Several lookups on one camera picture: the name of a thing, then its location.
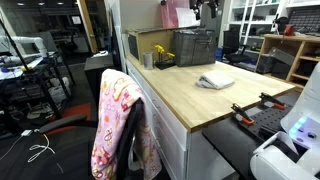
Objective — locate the orange black clamp far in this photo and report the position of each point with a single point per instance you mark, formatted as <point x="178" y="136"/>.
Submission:
<point x="268" y="98"/>

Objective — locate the black rolling chair background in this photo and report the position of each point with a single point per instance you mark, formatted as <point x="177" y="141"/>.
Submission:
<point x="233" y="50"/>

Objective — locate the grey cloth under towel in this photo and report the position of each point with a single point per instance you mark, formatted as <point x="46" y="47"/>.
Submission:
<point x="202" y="82"/>

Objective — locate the pink patterned jersey blanket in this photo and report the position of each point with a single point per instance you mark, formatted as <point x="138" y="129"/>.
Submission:
<point x="118" y="93"/>

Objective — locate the orange black clamp near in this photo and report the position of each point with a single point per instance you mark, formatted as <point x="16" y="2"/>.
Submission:
<point x="244" y="116"/>

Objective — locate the black metal cart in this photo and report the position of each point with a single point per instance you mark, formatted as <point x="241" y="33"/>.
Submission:
<point x="32" y="87"/>

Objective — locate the cardboard box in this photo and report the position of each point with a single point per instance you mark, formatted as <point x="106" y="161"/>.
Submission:
<point x="145" y="40"/>

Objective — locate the yellow flowers in black tray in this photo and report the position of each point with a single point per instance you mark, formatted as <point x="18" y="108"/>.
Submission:
<point x="166" y="59"/>

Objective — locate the dark grey fabric basket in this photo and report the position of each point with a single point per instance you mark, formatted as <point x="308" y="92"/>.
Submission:
<point x="193" y="47"/>

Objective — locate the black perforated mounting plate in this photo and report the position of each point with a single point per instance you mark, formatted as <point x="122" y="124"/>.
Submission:
<point x="266" y="121"/>

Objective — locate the orange black clamp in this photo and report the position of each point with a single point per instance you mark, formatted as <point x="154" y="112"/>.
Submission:
<point x="268" y="98"/>
<point x="244" y="116"/>

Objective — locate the white drawer cabinet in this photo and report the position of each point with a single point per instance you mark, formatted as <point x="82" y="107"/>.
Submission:
<point x="179" y="110"/>

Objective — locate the wooden shelf unit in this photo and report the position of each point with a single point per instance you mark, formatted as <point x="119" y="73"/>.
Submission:
<point x="289" y="58"/>

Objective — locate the pink paper sheet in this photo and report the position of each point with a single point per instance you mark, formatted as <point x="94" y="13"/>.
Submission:
<point x="169" y="13"/>

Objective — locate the white towel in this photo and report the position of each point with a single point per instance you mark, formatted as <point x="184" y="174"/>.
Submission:
<point x="218" y="79"/>

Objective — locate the black office chair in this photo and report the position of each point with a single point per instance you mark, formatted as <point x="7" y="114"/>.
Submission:
<point x="114" y="134"/>

